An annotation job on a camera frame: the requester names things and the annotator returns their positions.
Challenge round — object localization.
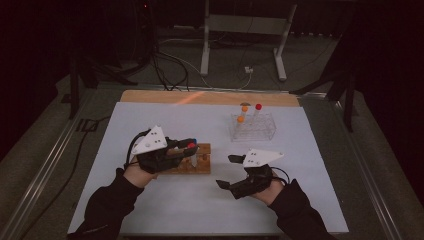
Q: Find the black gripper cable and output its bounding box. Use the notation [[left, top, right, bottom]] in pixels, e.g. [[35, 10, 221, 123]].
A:
[[123, 129, 151, 169], [270, 165, 292, 186]]

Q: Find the clear acrylic test tube rack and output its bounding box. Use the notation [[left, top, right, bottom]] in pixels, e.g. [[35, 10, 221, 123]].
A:
[[230, 112, 278, 143]]

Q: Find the person's left hand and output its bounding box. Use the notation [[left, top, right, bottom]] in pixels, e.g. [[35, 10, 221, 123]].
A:
[[123, 160, 159, 189]]

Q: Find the thin black floor cable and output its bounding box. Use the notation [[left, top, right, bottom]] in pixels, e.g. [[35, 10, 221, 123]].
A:
[[18, 114, 113, 240]]

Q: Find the grey metal stand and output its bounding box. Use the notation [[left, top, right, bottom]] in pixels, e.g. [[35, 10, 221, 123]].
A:
[[199, 0, 298, 82]]

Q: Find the black floor cable bundle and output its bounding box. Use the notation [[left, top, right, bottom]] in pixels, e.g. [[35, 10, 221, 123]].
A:
[[146, 39, 192, 92]]

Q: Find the person's right hand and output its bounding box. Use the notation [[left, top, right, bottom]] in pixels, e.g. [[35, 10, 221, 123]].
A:
[[249, 169, 287, 206]]

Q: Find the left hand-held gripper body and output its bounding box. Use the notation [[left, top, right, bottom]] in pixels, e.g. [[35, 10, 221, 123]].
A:
[[128, 124, 188, 175]]

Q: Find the wooden test tube rack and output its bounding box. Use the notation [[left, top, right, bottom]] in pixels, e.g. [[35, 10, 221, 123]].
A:
[[159, 142, 212, 175]]

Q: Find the red cap test tube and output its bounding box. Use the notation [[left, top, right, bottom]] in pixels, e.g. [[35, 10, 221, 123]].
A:
[[251, 103, 263, 126], [187, 142, 198, 168]]

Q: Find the metal floor rail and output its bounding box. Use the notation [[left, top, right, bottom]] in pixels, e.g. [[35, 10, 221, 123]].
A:
[[0, 89, 96, 240], [328, 98, 406, 240]]

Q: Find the white floor cable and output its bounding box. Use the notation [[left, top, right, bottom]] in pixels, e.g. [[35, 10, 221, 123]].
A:
[[159, 37, 255, 91]]

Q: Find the black tripod stand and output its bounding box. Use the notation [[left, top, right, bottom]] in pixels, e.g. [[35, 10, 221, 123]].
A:
[[289, 33, 357, 133], [67, 54, 138, 120]]

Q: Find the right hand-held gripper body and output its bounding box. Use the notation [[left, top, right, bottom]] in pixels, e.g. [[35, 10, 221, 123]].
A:
[[229, 148, 286, 200]]

